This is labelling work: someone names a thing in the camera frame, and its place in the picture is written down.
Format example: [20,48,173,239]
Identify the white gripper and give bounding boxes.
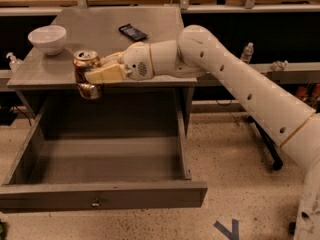
[85,42,154,84]

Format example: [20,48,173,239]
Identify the orange soda can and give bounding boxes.
[72,49,103,101]

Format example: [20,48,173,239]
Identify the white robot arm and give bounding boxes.
[85,25,320,240]

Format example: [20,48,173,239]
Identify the grey cabinet with top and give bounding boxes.
[8,7,196,129]

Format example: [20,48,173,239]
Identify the open grey top drawer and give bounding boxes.
[0,93,207,213]

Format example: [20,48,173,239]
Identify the white bowl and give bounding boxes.
[28,25,67,55]

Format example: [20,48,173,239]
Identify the clear pump bottle at left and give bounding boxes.
[6,52,22,72]

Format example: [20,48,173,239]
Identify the clear water bottle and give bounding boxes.
[240,42,254,64]

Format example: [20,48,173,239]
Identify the crumpled clear wrapper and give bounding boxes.
[271,60,289,71]

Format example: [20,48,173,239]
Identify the black chair base legs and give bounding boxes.
[248,116,283,171]

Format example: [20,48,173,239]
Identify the orange bottles under bench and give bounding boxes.
[295,83,320,109]

